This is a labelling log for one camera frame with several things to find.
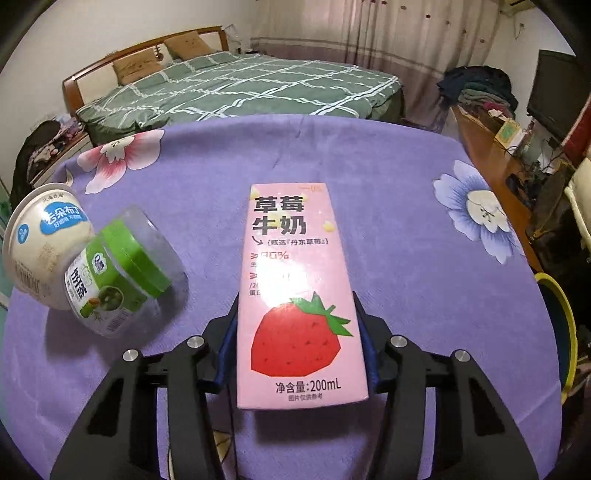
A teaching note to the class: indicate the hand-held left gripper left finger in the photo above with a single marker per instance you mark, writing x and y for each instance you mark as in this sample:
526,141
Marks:
227,350

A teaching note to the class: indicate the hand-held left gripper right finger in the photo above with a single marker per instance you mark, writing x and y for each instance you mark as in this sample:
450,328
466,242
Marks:
368,350

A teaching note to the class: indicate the pink strawberry milk carton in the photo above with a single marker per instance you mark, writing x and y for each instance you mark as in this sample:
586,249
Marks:
286,258

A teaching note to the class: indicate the blue bin with yellow rim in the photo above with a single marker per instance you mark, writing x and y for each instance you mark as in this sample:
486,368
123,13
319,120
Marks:
565,318

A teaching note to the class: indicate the clear jar with green label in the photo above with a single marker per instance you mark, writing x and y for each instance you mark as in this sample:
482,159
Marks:
124,258

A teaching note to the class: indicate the purple floral tablecloth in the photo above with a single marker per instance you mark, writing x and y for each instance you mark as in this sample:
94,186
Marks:
194,184

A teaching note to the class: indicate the white pudding cup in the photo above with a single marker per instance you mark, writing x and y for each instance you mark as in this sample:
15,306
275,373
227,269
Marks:
37,240

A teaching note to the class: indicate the wooden side desk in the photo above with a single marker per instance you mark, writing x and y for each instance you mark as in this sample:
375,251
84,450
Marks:
485,152

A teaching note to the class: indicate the white nightstand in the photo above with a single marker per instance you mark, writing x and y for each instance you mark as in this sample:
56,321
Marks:
64,159

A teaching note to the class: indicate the green plaid bed blanket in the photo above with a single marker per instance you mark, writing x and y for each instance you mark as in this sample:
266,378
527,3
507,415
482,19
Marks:
258,87

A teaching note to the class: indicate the floral cloth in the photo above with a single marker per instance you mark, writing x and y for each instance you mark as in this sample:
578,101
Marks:
67,134

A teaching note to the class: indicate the cream puffer jacket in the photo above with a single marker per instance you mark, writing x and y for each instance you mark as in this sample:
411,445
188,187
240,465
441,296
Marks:
581,184

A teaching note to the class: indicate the dark jacket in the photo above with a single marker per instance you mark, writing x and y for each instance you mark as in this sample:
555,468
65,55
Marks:
32,152

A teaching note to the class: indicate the pile of dark clothes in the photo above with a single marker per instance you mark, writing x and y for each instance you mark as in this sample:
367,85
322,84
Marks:
475,92

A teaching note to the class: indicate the brown pillow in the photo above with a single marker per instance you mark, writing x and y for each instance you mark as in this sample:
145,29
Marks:
136,67
189,46

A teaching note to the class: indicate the red quilted jacket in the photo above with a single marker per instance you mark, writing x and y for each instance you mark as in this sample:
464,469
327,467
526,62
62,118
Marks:
579,134

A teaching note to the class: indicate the wooden bed headboard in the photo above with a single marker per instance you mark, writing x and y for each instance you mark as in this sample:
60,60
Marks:
74,87

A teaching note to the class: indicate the pink striped curtain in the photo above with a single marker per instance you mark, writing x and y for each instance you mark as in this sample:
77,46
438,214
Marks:
369,41

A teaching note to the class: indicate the black television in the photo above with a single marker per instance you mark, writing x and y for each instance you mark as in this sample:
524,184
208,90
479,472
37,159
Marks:
551,97

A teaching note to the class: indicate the beige air conditioner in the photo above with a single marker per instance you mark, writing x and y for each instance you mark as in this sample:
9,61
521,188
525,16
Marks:
517,5

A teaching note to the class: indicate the green picture frame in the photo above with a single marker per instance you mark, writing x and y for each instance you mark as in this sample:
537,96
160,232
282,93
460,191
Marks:
509,133

